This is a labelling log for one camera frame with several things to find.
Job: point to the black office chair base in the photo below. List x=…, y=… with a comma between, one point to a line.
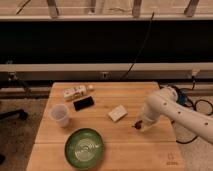
x=20, y=113

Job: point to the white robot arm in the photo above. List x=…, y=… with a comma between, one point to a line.
x=164, y=102

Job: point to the translucent plastic cup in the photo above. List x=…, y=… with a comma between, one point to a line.
x=60, y=114

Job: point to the blue power box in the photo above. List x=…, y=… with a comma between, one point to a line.
x=181, y=97

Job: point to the dark red pepper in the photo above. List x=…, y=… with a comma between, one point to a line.
x=138, y=124

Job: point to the white sponge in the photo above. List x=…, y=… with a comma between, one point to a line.
x=117, y=113

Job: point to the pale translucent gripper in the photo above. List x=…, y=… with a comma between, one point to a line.
x=146, y=126

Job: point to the black smartphone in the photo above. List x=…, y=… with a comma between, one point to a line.
x=83, y=103

